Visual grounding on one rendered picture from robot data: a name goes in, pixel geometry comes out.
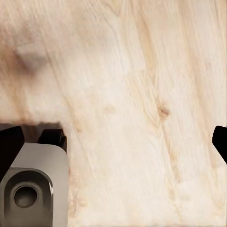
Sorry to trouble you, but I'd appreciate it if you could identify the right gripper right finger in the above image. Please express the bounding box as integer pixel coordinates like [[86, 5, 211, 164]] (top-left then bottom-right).
[[212, 126, 227, 164]]

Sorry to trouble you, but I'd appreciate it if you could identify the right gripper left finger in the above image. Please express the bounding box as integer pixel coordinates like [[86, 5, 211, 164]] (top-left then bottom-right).
[[0, 126, 25, 182]]

